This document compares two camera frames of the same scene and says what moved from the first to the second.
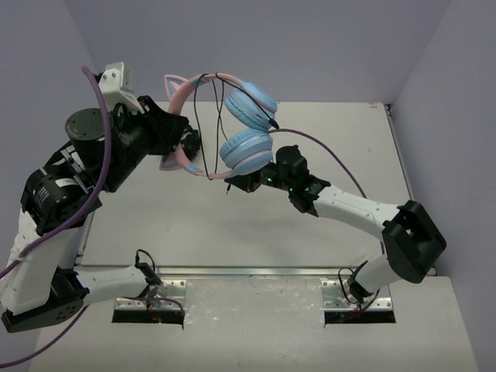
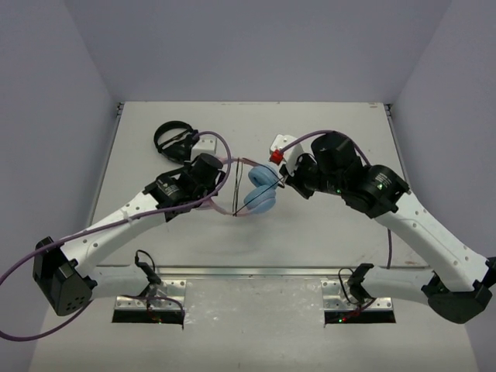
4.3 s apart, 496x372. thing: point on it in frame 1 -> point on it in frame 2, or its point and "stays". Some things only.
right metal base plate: [334, 297] stays
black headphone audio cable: [219, 112] -> [237, 184]
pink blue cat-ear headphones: [234, 116] -> [262, 195]
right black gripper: [248, 182] -> [294, 179]
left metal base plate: [169, 294] stays
